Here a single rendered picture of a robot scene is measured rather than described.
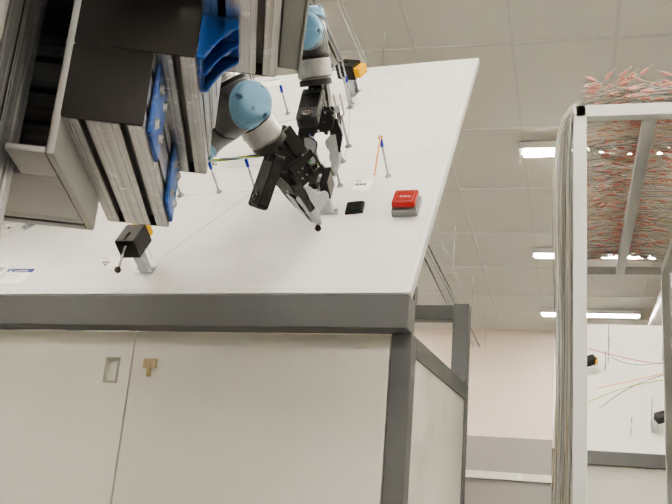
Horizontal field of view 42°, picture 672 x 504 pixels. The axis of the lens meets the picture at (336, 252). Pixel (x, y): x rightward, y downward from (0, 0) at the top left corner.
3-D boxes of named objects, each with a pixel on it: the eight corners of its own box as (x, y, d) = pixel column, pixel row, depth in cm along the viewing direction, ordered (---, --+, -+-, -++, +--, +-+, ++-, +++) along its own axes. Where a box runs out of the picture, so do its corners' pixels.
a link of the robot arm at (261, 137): (249, 135, 168) (232, 133, 175) (262, 154, 170) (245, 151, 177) (277, 111, 170) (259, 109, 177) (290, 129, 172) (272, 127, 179)
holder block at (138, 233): (117, 297, 183) (100, 259, 178) (142, 261, 193) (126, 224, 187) (136, 297, 182) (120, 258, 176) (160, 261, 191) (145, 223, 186)
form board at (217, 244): (-88, 300, 203) (-92, 294, 202) (109, 95, 281) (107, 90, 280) (412, 300, 165) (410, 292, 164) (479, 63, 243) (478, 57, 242)
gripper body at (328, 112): (343, 131, 198) (337, 77, 196) (335, 134, 190) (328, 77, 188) (311, 135, 200) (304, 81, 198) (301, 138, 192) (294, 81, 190)
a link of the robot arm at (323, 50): (285, 7, 185) (290, 11, 194) (292, 60, 187) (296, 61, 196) (322, 2, 185) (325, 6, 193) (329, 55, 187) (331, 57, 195)
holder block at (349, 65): (333, 87, 246) (326, 57, 241) (367, 90, 240) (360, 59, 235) (324, 94, 243) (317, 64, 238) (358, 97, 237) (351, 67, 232)
